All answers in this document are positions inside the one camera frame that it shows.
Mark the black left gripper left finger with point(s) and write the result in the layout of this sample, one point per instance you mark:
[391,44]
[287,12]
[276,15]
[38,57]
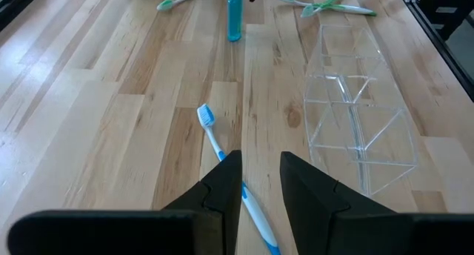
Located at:
[148,232]

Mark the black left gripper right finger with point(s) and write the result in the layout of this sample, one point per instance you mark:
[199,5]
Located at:
[352,229]

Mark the blue mouthwash bottle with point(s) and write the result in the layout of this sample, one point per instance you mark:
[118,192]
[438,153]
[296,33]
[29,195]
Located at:
[235,18]

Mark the green white toothbrush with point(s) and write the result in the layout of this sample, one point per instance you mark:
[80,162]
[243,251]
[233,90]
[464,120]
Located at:
[165,4]
[308,11]
[352,9]

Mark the blue white toothbrush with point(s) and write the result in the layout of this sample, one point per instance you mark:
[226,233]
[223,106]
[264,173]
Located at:
[255,210]

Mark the clear acrylic organizer box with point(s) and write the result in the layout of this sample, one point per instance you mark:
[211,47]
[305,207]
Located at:
[355,99]

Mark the black table edge rail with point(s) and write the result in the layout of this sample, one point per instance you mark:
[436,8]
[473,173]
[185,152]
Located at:
[15,6]
[437,43]

